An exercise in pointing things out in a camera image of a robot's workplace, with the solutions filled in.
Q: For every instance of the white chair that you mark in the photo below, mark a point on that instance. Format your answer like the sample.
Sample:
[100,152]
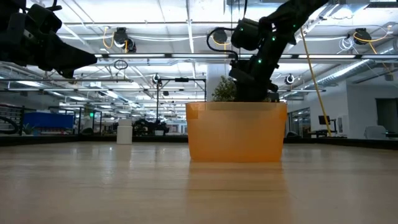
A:
[374,132]

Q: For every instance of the black metal frame rig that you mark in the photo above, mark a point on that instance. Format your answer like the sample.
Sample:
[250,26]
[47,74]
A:
[182,80]

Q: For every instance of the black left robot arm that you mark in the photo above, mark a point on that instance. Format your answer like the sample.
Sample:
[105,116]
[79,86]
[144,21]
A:
[9,7]

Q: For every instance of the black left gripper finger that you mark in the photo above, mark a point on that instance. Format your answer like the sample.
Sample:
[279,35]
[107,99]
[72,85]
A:
[74,54]
[68,73]

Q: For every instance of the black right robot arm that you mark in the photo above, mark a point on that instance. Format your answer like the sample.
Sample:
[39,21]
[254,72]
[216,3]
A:
[280,21]

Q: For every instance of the orange translucent plastic basket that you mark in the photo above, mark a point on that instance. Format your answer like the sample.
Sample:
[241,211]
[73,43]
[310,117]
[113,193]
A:
[236,133]

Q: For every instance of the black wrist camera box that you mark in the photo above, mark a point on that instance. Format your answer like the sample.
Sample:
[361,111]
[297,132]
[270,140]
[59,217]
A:
[245,34]

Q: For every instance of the green potted plant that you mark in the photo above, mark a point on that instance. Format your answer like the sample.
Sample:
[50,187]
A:
[224,90]

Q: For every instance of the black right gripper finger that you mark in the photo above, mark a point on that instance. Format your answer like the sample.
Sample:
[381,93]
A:
[252,96]

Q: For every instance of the white pill bottle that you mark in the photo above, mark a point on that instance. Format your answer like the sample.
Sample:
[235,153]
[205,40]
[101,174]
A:
[124,133]

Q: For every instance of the small black box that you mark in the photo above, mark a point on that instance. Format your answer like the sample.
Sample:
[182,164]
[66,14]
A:
[274,97]

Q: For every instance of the black monitor on stand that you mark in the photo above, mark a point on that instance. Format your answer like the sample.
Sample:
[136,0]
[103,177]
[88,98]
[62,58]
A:
[324,120]

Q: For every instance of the blue panel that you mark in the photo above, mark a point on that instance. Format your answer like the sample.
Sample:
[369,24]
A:
[48,120]

